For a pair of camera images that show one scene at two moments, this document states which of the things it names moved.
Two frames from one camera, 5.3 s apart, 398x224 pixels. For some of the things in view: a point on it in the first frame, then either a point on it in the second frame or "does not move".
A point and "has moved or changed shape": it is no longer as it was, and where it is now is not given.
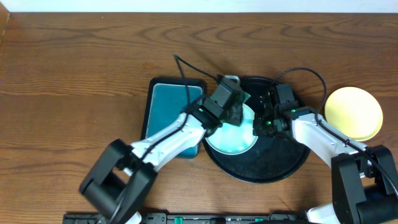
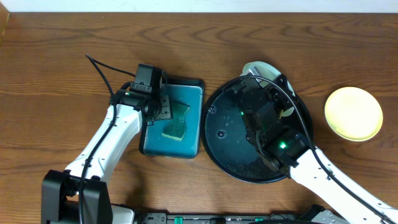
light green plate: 233,139 → 267,72
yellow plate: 354,113 does not move
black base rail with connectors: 199,217 does not move
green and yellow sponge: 246,96 has moved or changed shape
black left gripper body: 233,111 → 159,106
